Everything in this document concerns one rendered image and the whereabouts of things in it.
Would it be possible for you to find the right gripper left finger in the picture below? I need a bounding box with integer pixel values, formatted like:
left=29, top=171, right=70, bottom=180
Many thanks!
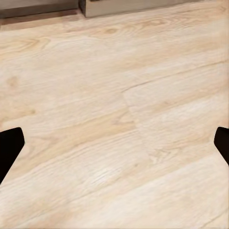
left=0, top=127, right=25, bottom=184

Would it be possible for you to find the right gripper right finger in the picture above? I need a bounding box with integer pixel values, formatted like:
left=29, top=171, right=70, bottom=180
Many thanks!
left=214, top=127, right=229, bottom=165

